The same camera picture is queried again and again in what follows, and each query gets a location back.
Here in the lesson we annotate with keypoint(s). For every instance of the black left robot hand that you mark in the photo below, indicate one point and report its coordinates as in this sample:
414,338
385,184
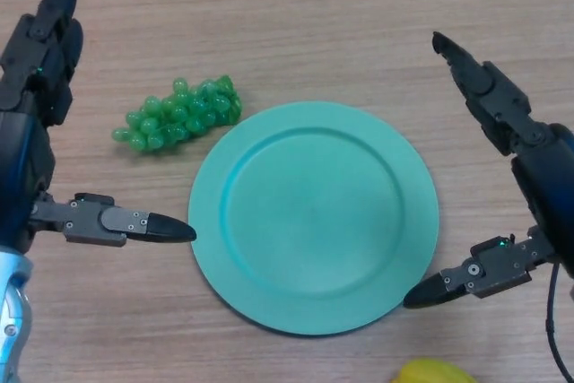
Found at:
22,154

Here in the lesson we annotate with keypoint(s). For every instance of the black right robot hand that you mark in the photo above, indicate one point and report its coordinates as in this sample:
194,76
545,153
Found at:
545,185

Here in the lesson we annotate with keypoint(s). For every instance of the yellow starfruit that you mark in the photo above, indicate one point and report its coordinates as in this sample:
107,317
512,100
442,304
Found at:
430,373

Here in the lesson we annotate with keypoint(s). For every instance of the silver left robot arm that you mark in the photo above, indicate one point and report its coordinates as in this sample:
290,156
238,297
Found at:
11,315

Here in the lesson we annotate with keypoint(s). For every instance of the teal round plate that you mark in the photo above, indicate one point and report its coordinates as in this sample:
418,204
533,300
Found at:
314,217

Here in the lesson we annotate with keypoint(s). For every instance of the green grape bunch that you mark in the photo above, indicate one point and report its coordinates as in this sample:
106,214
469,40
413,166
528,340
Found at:
179,114

